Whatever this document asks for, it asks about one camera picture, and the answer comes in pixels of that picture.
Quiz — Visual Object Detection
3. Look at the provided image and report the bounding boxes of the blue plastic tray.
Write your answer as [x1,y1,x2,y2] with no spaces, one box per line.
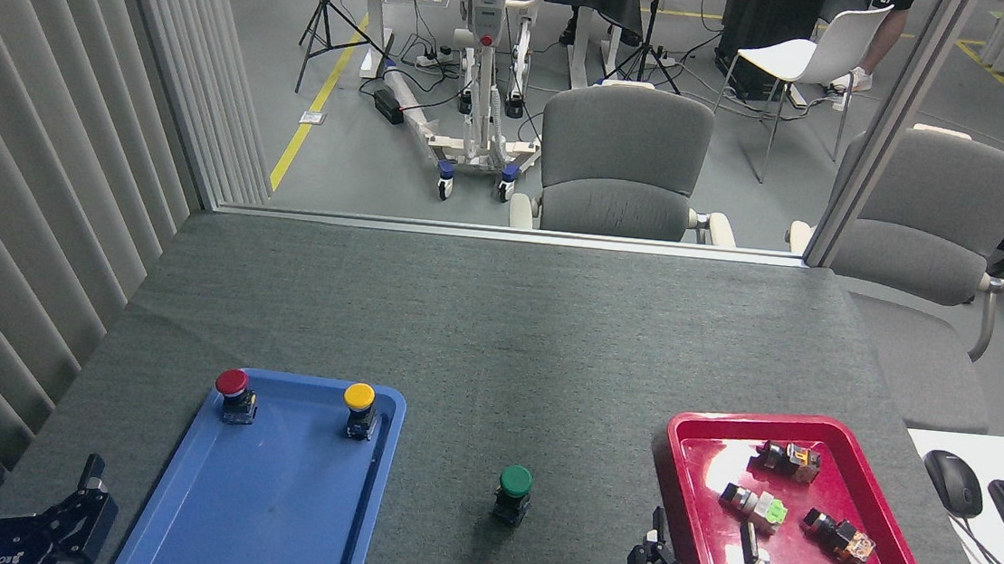
[111,357,410,564]

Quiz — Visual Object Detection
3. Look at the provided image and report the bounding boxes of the black computer mouse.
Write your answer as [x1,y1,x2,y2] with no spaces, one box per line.
[919,448,989,521]

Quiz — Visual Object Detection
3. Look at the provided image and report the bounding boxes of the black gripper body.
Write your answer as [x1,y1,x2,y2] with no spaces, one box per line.
[0,515,62,564]

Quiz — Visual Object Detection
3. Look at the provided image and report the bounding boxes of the red push button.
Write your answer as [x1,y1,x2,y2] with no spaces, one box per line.
[211,367,262,426]

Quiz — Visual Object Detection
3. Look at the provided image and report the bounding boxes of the white power strip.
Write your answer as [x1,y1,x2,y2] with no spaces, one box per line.
[415,45,462,72]

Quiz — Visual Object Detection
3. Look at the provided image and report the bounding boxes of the person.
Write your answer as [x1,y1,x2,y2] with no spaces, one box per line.
[830,0,918,99]

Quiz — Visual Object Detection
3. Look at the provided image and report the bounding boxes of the black switch with orange lens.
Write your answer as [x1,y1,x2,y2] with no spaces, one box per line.
[798,506,880,564]
[753,438,823,486]

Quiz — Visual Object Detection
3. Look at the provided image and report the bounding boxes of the black power adapter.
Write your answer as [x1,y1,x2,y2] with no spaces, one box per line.
[370,87,408,127]

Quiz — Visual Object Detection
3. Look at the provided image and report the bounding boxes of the yellow push button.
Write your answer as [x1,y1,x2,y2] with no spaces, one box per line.
[339,381,383,443]

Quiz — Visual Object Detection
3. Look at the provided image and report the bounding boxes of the white stand on wheels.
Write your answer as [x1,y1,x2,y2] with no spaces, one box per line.
[373,0,557,210]

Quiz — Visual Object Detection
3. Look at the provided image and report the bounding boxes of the grey switch with green lens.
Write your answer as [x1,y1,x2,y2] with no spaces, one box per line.
[717,482,790,537]

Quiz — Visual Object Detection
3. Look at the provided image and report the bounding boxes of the green push button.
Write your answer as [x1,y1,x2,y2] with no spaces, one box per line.
[492,463,536,530]

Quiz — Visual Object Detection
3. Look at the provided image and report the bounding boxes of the grey office chair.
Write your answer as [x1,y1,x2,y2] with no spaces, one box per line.
[507,72,750,249]
[777,113,1004,365]

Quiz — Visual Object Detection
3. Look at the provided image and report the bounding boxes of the black equipment case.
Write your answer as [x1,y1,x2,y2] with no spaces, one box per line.
[711,0,826,107]

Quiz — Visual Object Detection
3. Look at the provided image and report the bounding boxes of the silver frame post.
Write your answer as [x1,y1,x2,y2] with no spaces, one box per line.
[803,0,979,281]

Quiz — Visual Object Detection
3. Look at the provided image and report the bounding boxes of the black tripod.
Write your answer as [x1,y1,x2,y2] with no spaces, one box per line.
[604,0,689,96]
[294,0,393,101]

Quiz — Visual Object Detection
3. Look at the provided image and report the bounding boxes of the white plastic chair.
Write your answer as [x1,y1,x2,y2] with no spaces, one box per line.
[708,0,895,194]

